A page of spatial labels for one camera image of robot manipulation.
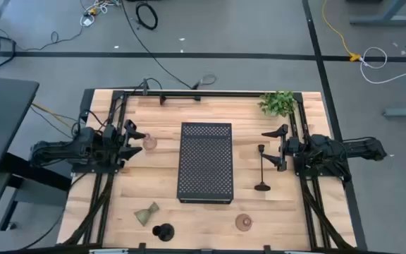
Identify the white adapter with cables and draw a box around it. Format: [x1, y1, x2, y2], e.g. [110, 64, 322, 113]
[79, 0, 121, 28]

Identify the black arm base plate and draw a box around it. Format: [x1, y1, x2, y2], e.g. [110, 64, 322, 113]
[71, 160, 125, 174]
[293, 155, 348, 178]

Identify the long black floor cable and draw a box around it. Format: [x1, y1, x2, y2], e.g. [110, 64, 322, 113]
[120, 0, 194, 90]

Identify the dark grey desk top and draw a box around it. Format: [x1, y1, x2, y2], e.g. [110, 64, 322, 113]
[0, 75, 40, 244]

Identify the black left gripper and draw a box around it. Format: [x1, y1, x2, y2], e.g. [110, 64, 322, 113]
[102, 119, 147, 167]

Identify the black cable bundle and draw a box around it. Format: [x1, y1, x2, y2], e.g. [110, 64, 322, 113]
[300, 176, 354, 250]
[61, 172, 116, 246]

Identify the black aluminium table frame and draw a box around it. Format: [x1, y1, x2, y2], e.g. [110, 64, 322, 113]
[70, 89, 369, 254]

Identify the black floor tape strip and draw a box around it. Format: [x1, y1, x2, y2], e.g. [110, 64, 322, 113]
[0, 51, 406, 64]
[301, 0, 369, 252]

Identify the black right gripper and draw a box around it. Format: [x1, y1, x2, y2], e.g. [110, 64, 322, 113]
[261, 123, 302, 173]

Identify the coiled black cable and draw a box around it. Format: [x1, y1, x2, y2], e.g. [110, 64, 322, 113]
[135, 1, 159, 31]

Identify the white floor cable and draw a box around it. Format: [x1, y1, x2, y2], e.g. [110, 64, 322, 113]
[359, 46, 406, 85]

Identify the yellow extension cable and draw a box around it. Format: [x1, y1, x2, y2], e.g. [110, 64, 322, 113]
[321, 0, 362, 63]

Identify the black perforated metal shelf riser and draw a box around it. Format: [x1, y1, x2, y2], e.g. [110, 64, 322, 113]
[176, 121, 235, 205]

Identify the black cable clamp post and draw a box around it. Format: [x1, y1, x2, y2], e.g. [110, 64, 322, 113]
[132, 77, 164, 97]

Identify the potted green plant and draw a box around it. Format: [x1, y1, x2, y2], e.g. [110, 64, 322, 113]
[258, 90, 297, 118]

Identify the black desk leg frame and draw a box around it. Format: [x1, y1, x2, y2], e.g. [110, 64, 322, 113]
[0, 151, 73, 232]

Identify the green ribbed glass candle holder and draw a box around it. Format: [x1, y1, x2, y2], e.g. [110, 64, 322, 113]
[133, 201, 161, 227]

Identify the grey looped cable with plug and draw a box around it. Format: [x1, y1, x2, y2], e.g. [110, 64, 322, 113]
[192, 73, 218, 90]

